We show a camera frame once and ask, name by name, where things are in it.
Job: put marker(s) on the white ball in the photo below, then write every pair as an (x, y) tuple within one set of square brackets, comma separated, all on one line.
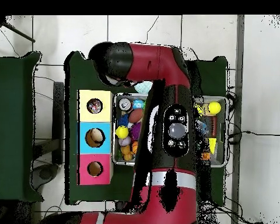
[(96, 136)]

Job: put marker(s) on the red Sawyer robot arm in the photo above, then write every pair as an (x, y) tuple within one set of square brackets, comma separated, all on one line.
[(154, 63)]

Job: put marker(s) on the green cloth side table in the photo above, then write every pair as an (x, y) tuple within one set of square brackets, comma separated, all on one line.
[(11, 135)]

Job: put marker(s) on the silver drink can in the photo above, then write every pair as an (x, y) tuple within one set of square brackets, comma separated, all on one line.
[(124, 103)]

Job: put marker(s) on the plain yellow ball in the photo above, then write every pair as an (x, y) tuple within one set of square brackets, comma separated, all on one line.
[(214, 108)]

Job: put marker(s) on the white multicolour print cloth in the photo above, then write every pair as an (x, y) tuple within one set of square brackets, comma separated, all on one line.
[(94, 106)]

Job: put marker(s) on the yellow smiley face ball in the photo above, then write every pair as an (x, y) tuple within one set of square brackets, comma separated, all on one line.
[(122, 132)]

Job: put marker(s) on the brown toy football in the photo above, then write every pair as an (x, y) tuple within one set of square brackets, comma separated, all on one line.
[(135, 115)]

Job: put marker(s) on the yellow cheese wedge toy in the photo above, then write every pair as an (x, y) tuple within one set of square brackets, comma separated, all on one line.
[(212, 144)]

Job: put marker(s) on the blue globe ball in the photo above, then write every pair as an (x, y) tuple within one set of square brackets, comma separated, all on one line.
[(138, 103)]

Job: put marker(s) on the wooden box with three holes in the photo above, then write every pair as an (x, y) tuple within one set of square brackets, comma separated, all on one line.
[(86, 123)]

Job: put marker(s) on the purple spiky ball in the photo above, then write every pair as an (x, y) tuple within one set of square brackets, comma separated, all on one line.
[(136, 130)]

